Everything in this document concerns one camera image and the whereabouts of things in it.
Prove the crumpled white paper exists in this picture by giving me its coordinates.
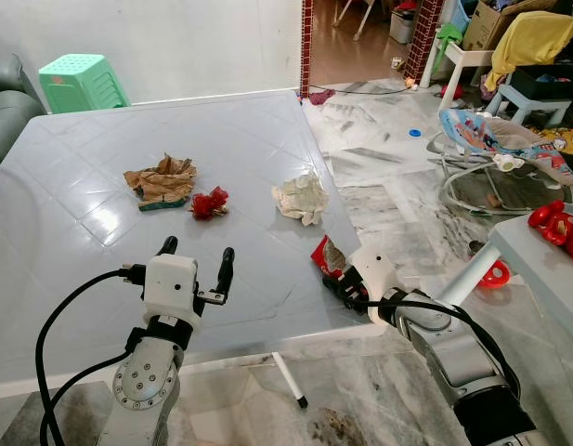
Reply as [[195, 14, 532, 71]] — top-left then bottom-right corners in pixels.
[[271, 170, 332, 228]]

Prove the patterned baby bouncer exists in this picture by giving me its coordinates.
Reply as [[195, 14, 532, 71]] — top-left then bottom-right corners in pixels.
[[425, 107, 573, 216]]

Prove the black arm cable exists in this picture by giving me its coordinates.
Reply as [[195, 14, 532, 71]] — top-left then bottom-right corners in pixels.
[[340, 286, 521, 391], [35, 264, 148, 446]]

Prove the small grey side table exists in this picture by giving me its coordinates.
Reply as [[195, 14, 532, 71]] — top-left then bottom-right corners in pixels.
[[437, 216, 573, 347]]

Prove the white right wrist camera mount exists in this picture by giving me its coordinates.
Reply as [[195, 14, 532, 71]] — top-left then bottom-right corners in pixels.
[[346, 244, 399, 309]]

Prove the green plastic stool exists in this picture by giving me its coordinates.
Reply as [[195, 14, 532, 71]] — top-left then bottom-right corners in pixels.
[[37, 53, 132, 114]]

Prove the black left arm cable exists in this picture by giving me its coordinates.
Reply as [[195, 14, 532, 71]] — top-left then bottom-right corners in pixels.
[[35, 264, 148, 446]]

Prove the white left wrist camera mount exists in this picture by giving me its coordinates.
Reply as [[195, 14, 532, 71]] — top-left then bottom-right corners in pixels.
[[142, 254, 200, 322]]

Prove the black storage crate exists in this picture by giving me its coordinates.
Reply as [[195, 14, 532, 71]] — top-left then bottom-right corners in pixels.
[[509, 63, 573, 101]]

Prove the white rack frame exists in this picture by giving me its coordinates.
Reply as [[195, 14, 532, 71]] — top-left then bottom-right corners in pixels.
[[438, 39, 497, 111]]

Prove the white bin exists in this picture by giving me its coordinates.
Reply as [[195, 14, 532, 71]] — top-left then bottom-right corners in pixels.
[[390, 9, 418, 45]]

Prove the red brick pillar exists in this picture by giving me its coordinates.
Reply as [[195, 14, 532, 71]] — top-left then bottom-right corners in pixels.
[[404, 0, 446, 85]]

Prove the red plastic ring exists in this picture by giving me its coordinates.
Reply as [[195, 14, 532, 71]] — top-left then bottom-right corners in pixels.
[[478, 260, 513, 289]]

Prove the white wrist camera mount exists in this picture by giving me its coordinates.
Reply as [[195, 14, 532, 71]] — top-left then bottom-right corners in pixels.
[[142, 254, 200, 322], [346, 244, 399, 309]]

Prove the white table leg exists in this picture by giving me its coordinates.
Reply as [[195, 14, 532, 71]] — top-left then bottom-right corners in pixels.
[[270, 351, 309, 410]]

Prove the crumpled red wrapper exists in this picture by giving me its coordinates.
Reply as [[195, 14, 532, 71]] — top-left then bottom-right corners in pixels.
[[190, 186, 231, 221]]

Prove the red snack packet trash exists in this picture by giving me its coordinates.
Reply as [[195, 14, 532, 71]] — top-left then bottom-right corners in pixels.
[[310, 235, 348, 280]]

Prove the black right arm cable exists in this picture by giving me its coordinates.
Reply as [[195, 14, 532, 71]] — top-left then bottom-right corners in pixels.
[[340, 286, 521, 391]]

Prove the crumpled brown paper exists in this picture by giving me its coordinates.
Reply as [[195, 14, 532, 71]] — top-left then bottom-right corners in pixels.
[[123, 153, 199, 212]]

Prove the grey sofa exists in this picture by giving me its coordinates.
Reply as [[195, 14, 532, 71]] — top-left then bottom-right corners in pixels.
[[0, 53, 46, 177]]

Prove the brown cardboard box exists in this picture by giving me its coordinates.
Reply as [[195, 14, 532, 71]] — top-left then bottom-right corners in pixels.
[[462, 0, 525, 52]]

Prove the red plastic toy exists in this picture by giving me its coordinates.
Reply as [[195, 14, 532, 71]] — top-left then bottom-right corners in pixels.
[[527, 200, 573, 264]]

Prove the yellow cloth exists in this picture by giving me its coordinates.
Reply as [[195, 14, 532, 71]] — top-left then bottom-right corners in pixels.
[[484, 11, 573, 92]]

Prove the pale grey plastic stool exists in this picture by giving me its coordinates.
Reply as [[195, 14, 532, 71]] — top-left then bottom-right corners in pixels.
[[495, 82, 573, 128]]

